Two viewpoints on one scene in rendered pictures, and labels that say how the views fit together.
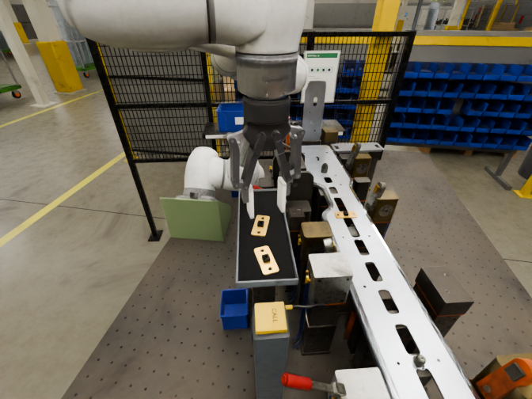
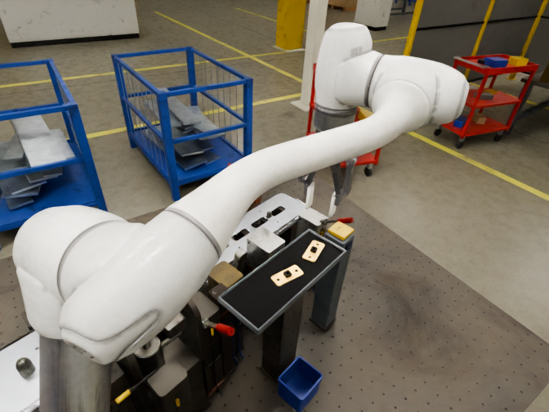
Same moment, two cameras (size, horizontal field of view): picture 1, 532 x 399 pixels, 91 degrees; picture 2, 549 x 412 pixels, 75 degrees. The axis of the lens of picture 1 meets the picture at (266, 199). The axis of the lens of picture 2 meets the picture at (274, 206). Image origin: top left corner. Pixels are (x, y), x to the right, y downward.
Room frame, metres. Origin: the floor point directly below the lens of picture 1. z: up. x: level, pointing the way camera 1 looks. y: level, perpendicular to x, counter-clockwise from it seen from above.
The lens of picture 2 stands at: (1.06, 0.44, 1.87)
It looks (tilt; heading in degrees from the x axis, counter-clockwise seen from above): 36 degrees down; 224
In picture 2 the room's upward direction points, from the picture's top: 4 degrees clockwise
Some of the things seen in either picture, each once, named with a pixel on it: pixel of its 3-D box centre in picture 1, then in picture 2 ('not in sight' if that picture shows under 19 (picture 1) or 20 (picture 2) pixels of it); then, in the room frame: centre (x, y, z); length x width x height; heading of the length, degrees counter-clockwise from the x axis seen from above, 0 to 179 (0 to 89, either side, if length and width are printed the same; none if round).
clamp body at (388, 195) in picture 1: (378, 227); not in sight; (0.87, -0.49, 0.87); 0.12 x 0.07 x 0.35; 94
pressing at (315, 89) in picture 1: (313, 112); not in sight; (1.53, -0.27, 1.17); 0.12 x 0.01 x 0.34; 94
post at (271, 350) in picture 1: (269, 369); (330, 281); (0.29, -0.01, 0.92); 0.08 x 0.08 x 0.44; 4
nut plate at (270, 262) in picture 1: (266, 258); (314, 249); (0.43, 0.00, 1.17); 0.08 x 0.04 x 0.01; 18
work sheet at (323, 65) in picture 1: (319, 77); not in sight; (1.82, -0.34, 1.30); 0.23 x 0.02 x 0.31; 94
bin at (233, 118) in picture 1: (242, 117); not in sight; (1.67, 0.15, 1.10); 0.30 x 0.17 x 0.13; 90
